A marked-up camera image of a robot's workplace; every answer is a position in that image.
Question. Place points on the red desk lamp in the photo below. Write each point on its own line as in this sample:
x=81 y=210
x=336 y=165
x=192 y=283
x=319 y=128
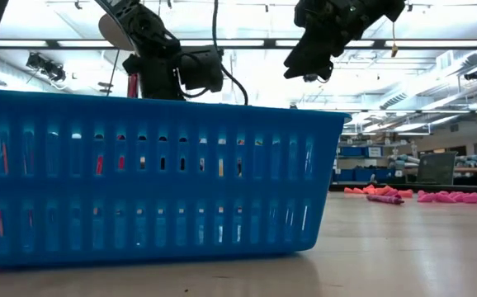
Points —
x=133 y=84

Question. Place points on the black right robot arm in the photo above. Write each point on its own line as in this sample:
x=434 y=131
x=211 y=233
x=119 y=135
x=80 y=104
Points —
x=391 y=8

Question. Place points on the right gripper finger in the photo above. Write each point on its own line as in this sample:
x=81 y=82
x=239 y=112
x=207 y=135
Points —
x=310 y=59

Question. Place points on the blue plastic basket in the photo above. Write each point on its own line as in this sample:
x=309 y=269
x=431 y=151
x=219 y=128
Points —
x=160 y=185

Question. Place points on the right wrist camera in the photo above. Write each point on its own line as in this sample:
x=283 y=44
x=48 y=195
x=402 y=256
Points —
x=310 y=77

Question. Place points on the black ceiling spotlight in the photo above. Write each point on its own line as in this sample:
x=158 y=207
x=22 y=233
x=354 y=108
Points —
x=46 y=68

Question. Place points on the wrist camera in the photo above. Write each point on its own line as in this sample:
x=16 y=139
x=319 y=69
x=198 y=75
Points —
x=310 y=77
x=201 y=68

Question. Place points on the dark green board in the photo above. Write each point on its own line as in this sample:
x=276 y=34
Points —
x=436 y=168

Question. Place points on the blue storage bin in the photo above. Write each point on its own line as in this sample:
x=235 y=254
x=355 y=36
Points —
x=350 y=152
x=362 y=175

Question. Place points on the gray ventilation duct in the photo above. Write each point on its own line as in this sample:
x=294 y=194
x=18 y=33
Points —
x=436 y=88

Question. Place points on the pile of pink screws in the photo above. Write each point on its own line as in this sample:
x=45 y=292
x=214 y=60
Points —
x=385 y=199

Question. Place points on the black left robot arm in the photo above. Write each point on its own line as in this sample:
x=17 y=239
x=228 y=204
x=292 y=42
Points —
x=147 y=29

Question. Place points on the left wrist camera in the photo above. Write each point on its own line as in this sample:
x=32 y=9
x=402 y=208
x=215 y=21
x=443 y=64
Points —
x=201 y=68

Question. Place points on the pink foam piece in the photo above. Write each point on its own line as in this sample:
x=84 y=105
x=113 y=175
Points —
x=473 y=198
x=426 y=197
x=444 y=198
x=456 y=194

